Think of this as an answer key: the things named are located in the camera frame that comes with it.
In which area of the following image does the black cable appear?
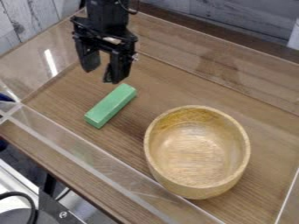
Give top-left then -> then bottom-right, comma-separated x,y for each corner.
0,191 -> 40,224

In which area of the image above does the white object at right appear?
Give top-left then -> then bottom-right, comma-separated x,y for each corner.
287,24 -> 299,50

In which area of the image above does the brown wooden bowl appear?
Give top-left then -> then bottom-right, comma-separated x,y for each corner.
144,105 -> 251,200

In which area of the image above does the black metal bracket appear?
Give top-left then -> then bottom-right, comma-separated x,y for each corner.
36,191 -> 87,224

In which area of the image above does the green rectangular block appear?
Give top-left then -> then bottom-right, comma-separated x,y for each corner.
84,84 -> 136,129

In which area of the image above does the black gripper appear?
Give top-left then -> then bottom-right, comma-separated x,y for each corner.
69,0 -> 139,84

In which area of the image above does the blue object at left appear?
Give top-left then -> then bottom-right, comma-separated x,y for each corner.
0,93 -> 15,102

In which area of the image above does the clear acrylic tray enclosure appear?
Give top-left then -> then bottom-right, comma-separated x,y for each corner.
0,8 -> 299,224

